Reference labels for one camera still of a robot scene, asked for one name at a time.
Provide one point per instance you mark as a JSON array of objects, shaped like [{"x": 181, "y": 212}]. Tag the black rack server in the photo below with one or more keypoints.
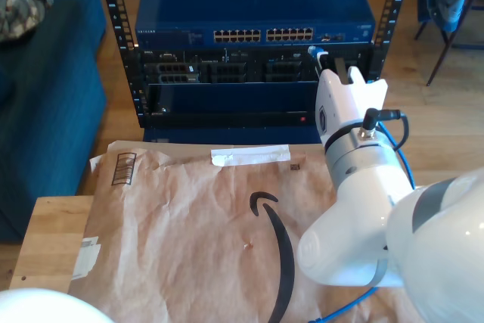
[{"x": 257, "y": 69}]

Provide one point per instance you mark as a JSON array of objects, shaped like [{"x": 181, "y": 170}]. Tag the chair with woven seat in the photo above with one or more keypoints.
[{"x": 435, "y": 69}]

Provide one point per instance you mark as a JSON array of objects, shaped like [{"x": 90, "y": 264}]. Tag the long white tape strip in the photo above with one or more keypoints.
[{"x": 249, "y": 154}]

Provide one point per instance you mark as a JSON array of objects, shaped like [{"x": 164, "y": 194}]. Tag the brown paper mailer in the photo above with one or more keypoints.
[{"x": 170, "y": 243}]

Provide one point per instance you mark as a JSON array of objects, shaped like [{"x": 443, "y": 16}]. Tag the blue sofa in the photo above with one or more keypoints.
[{"x": 49, "y": 111}]

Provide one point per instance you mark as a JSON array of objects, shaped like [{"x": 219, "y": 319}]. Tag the white shipping label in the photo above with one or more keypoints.
[{"x": 85, "y": 258}]

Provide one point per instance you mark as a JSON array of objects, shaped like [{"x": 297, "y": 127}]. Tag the camouflage cloth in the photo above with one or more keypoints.
[{"x": 22, "y": 9}]

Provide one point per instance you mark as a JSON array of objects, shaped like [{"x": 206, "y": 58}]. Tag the black rack frame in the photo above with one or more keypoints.
[{"x": 117, "y": 16}]

